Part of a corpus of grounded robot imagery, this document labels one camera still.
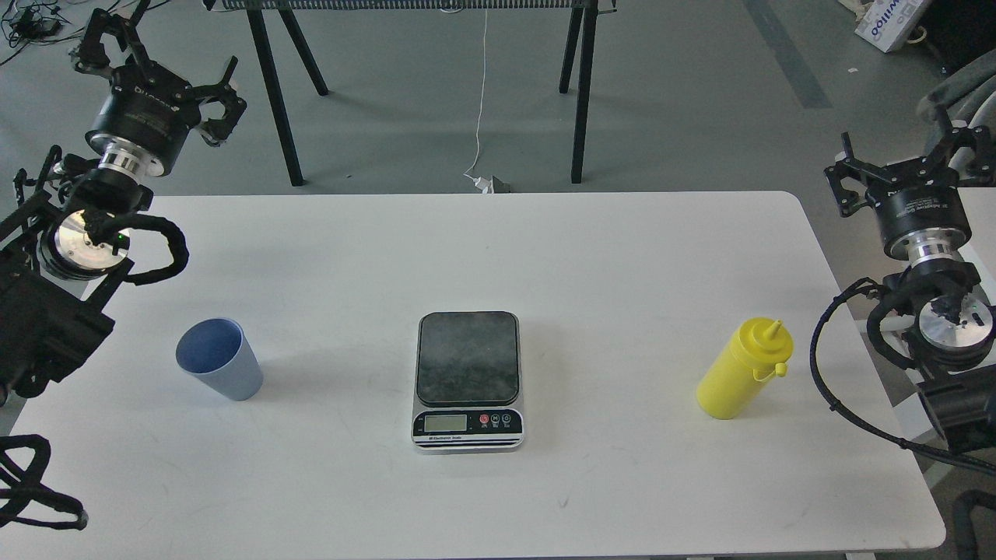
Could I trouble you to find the yellow squeeze bottle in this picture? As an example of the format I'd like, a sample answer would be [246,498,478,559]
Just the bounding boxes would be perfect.
[695,317,794,421]

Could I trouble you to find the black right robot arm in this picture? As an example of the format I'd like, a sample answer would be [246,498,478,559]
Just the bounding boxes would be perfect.
[808,103,995,476]

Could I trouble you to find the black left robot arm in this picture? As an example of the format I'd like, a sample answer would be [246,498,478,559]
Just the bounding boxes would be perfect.
[1,1,247,403]

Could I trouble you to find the black metal rack frame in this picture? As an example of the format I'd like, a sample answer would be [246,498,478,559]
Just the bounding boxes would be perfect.
[204,0,619,187]

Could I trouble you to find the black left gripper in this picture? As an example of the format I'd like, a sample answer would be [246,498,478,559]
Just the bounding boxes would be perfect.
[69,9,247,177]

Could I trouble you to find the white office chair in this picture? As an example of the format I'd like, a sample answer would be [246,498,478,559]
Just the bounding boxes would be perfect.
[917,49,995,155]

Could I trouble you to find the white cardboard box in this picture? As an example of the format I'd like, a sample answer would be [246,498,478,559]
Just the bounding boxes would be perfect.
[854,1,933,54]

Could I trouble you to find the black floor cables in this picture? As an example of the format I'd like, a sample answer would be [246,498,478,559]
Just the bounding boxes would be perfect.
[0,0,172,68]

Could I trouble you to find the white hanging cable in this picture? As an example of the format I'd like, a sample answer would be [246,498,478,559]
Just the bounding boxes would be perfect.
[464,6,494,193]

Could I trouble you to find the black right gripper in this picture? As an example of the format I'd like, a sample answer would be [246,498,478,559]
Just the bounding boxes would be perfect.
[824,105,994,260]

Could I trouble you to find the blue ribbed plastic cup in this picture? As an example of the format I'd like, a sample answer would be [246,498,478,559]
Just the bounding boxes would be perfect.
[174,317,264,401]

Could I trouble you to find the digital kitchen scale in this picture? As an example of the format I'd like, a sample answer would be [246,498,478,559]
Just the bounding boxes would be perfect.
[410,310,525,453]

